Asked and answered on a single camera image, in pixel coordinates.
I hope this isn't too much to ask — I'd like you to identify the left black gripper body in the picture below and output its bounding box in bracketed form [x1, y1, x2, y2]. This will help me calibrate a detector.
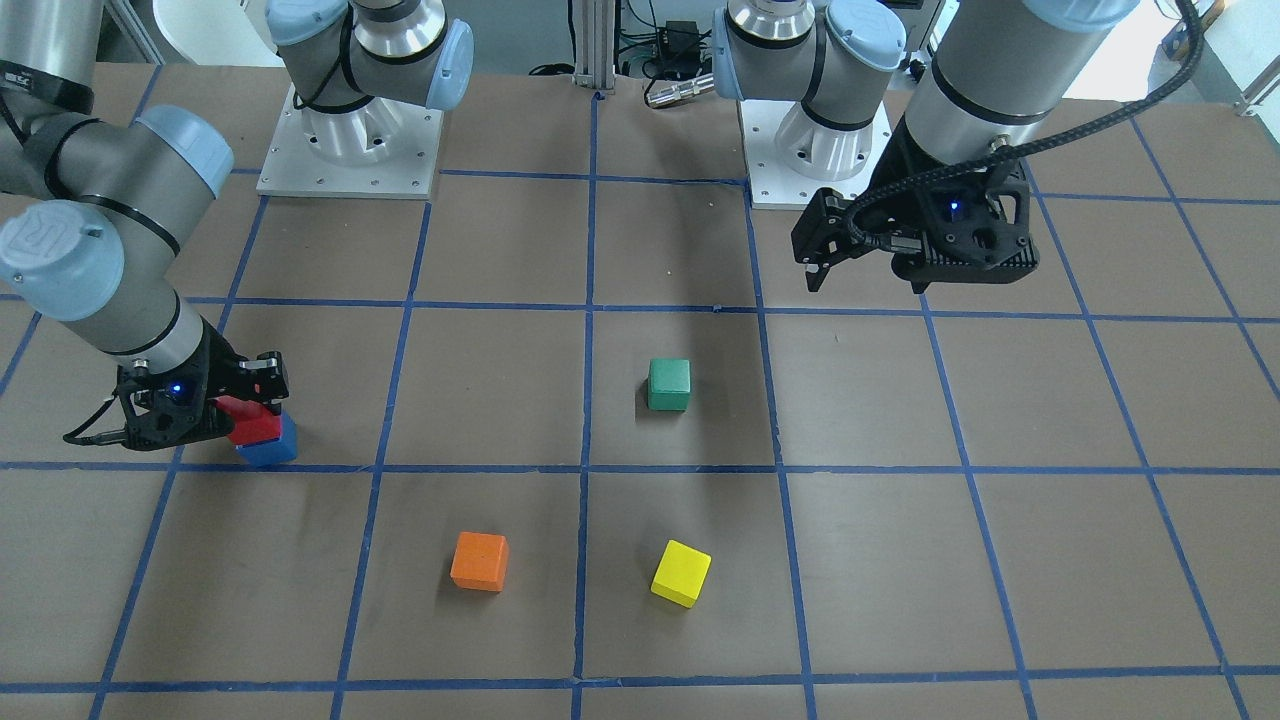
[865, 117, 961, 236]

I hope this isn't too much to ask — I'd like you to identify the blue wooden block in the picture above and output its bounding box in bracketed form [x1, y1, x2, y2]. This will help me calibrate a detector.
[236, 413, 298, 468]

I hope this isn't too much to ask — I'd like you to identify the aluminium frame post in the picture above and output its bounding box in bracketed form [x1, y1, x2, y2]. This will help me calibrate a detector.
[570, 0, 618, 97]

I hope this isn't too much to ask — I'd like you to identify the wrist black camera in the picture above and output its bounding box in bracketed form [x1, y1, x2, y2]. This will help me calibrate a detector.
[890, 160, 1041, 293]
[63, 361, 234, 451]

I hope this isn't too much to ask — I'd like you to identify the green wooden block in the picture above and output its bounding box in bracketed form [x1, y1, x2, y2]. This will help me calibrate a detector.
[646, 357, 692, 413]

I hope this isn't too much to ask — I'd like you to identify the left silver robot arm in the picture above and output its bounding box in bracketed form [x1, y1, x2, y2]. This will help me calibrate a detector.
[710, 1, 1135, 293]

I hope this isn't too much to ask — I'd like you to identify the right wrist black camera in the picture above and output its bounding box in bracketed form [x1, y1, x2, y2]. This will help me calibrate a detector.
[63, 361, 234, 451]

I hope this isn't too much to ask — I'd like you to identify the red wooden block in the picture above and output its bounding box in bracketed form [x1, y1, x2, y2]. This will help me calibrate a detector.
[228, 415, 273, 446]

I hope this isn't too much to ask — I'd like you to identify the yellow wooden block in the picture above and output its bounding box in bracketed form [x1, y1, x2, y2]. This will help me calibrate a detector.
[650, 539, 712, 609]

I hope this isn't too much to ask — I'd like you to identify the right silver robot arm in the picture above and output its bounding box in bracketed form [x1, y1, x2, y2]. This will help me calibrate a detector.
[3, 1, 475, 424]

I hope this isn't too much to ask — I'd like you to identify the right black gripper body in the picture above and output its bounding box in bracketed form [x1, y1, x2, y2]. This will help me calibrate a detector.
[186, 325, 246, 407]

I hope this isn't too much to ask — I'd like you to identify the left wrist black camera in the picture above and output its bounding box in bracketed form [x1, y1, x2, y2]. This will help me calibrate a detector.
[890, 160, 1041, 293]

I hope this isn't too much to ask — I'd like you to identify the orange wooden block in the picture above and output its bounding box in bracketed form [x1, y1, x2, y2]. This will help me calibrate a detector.
[449, 530, 509, 593]

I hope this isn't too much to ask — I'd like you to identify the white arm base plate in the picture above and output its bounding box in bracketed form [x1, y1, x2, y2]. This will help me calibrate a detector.
[256, 91, 447, 201]
[739, 100, 891, 210]

